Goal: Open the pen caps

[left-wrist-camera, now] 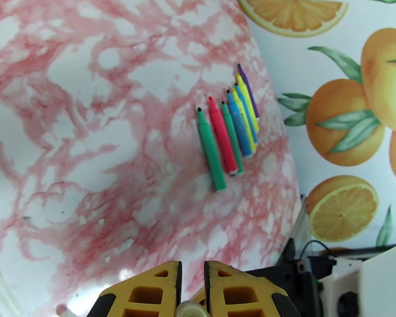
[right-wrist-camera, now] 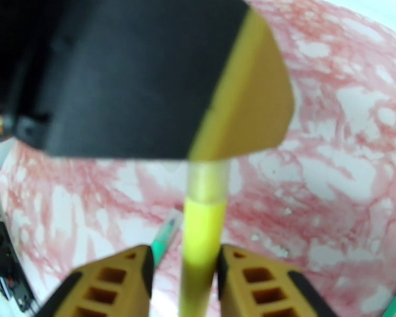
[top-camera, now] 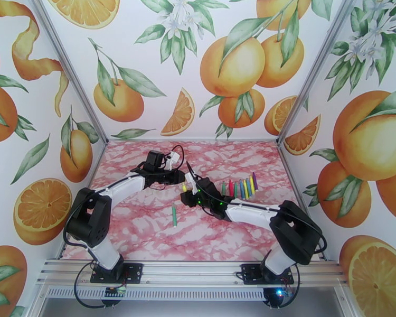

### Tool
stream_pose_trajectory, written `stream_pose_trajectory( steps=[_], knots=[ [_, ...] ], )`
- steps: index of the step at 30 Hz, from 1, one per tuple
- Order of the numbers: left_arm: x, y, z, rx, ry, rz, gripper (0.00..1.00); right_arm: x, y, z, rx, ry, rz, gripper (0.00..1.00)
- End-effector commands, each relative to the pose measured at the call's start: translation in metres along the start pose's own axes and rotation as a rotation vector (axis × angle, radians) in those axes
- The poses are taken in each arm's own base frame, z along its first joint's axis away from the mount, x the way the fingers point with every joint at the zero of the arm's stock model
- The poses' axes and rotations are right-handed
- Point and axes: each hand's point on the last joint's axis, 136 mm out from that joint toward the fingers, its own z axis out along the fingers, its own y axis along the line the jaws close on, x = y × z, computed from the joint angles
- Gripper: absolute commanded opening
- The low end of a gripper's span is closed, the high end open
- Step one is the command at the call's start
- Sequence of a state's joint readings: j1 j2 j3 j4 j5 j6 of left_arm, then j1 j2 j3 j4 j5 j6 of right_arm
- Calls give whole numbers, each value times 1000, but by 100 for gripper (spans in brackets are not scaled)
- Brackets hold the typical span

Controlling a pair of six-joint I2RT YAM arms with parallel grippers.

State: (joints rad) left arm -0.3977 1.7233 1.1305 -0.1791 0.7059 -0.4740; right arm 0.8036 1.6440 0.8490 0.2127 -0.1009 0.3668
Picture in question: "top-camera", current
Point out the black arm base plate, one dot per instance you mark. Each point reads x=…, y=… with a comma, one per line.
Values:
x=133, y=273
x=250, y=274

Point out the grey table side rail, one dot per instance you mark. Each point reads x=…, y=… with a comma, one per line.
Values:
x=98, y=161
x=289, y=170

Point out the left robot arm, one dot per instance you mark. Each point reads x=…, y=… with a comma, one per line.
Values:
x=89, y=220

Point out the small circuit board with light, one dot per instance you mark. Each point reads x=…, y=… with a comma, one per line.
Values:
x=278, y=293

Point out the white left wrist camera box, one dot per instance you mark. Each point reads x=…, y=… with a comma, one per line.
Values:
x=173, y=159

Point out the purple crayon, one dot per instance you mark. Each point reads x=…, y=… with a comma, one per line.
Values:
x=255, y=181

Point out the small blue circuit board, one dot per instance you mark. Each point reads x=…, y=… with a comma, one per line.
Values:
x=114, y=293

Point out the red marker pen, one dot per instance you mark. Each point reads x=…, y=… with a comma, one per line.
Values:
x=231, y=188

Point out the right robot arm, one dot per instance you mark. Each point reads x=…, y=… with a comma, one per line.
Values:
x=297, y=233

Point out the aluminium frame post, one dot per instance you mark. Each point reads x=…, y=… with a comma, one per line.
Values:
x=72, y=71
x=314, y=71

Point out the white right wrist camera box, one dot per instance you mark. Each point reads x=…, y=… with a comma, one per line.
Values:
x=189, y=180

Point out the green marker pen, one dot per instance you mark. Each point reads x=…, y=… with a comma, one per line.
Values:
x=174, y=216
x=236, y=190
x=223, y=188

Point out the blue marker pen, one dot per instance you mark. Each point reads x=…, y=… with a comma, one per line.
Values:
x=249, y=185

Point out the blue crayons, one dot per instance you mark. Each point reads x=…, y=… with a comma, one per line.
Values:
x=241, y=189

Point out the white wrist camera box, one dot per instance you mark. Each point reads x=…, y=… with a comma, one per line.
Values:
x=173, y=159
x=189, y=180

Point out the aluminium mounting rail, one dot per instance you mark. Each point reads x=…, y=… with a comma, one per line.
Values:
x=191, y=273

